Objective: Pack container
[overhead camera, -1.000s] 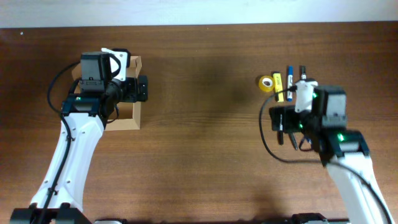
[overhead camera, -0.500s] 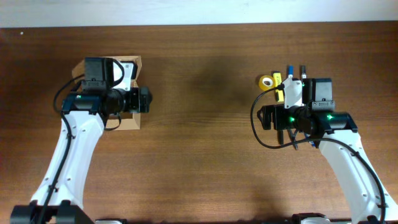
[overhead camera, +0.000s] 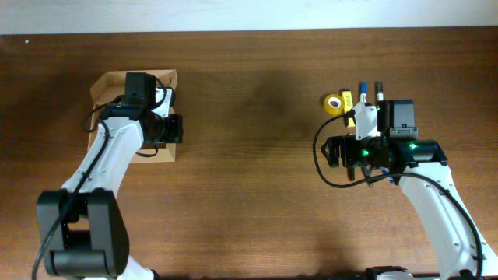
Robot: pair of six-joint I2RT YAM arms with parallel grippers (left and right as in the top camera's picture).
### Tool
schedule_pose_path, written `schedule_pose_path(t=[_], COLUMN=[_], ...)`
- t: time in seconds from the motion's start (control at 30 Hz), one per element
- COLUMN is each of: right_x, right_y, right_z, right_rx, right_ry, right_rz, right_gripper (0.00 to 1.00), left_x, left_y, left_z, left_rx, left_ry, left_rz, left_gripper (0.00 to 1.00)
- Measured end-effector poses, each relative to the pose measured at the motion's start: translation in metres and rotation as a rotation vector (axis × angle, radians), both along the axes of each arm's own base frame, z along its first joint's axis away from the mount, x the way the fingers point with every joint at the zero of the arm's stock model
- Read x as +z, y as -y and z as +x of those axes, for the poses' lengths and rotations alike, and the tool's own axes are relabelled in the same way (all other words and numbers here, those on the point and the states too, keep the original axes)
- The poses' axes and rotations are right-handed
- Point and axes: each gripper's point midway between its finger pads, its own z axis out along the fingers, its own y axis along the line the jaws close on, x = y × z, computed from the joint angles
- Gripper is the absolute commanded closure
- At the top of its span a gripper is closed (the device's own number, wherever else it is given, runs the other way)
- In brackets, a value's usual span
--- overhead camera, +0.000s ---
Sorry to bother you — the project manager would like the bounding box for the black cable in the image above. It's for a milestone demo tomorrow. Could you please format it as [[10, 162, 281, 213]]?
[[30, 75, 174, 280], [312, 109, 484, 280]]

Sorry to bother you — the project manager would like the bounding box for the left black cable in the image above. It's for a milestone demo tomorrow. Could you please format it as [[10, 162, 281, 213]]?
[[30, 75, 174, 280]]

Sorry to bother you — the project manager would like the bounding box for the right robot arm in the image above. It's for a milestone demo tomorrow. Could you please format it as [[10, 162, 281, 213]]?
[[312, 100, 497, 279]]

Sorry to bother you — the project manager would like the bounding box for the brown cardboard box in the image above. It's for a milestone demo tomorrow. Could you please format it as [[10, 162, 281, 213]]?
[[89, 69, 177, 164]]

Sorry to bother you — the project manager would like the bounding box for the blue ballpoint pen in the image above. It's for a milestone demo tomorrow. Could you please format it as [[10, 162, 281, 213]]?
[[381, 169, 395, 184]]

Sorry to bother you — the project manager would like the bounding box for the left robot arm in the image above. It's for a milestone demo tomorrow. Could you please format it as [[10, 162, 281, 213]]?
[[31, 70, 183, 279]]

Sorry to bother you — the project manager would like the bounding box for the yellow highlighter marker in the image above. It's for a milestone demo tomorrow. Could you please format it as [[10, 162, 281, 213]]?
[[341, 89, 355, 128]]

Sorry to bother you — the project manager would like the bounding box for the blue capped whiteboard marker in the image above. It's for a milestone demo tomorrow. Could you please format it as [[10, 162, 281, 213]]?
[[359, 81, 367, 103]]

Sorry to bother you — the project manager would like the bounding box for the black ballpoint pen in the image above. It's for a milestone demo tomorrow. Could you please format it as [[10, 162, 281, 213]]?
[[361, 166, 374, 188]]

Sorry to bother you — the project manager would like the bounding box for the yellow tape roll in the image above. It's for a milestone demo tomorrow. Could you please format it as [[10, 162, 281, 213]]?
[[323, 94, 344, 115]]

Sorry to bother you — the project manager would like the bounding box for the black capped whiteboard marker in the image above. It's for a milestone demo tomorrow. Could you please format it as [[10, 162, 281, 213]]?
[[376, 82, 384, 103]]

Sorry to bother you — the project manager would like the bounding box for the right black cable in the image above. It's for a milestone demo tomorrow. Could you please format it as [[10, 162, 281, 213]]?
[[312, 109, 484, 280]]

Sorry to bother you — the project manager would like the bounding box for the black permanent marker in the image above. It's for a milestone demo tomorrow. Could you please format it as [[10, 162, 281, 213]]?
[[347, 167, 355, 182]]

